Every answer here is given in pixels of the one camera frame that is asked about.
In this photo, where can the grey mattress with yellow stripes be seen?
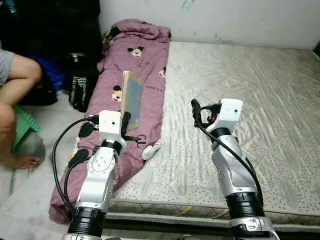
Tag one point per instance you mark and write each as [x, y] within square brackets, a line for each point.
[170, 209]

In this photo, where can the black bag with white lettering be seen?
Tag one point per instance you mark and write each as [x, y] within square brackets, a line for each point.
[82, 95]

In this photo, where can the black duffel bag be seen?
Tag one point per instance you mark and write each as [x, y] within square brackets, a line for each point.
[40, 95]

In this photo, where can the large black bag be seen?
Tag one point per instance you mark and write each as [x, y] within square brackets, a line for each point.
[50, 30]

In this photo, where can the pink cartoon print blanket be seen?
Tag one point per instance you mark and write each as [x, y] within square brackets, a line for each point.
[150, 75]

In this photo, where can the person in grey shorts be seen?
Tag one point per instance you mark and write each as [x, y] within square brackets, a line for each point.
[17, 75]

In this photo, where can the green plastic stool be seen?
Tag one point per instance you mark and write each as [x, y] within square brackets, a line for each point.
[25, 127]

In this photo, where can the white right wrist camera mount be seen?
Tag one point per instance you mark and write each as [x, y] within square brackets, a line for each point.
[227, 112]

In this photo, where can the blue plastic bag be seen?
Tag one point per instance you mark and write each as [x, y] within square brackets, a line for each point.
[52, 75]

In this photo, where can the white quilted mattress pad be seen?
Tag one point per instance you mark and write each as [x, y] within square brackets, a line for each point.
[240, 90]

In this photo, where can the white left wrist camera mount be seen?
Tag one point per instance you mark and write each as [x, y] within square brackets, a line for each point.
[110, 124]

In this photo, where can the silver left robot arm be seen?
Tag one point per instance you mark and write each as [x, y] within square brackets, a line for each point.
[97, 180]

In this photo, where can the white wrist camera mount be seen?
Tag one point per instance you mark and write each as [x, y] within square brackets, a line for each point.
[227, 112]
[110, 124]

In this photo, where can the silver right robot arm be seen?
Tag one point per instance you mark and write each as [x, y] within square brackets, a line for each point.
[235, 175]

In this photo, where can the colourful children's book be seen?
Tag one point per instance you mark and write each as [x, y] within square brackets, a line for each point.
[134, 100]

